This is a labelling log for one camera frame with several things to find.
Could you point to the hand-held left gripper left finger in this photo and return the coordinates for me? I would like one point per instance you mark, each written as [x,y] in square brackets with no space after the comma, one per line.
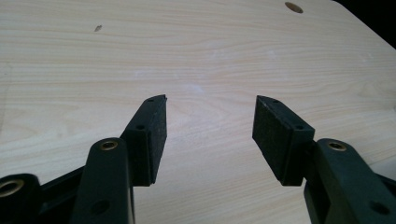
[149,140]

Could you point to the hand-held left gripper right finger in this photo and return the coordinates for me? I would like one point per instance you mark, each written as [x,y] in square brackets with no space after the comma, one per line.
[274,140]

